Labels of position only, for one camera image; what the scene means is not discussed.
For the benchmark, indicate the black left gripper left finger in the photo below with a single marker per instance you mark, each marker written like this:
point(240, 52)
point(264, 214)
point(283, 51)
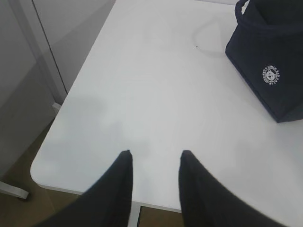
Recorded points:
point(106, 204)

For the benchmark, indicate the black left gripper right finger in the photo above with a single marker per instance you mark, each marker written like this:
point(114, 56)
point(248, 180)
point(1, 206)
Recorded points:
point(206, 203)

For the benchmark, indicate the navy blue lunch bag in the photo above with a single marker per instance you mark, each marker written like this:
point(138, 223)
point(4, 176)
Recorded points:
point(266, 48)

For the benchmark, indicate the white table leg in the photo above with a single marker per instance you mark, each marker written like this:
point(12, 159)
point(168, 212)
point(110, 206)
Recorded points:
point(134, 214)

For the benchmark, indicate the grey stand foot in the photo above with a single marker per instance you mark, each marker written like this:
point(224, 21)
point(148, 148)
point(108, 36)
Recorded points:
point(13, 191)

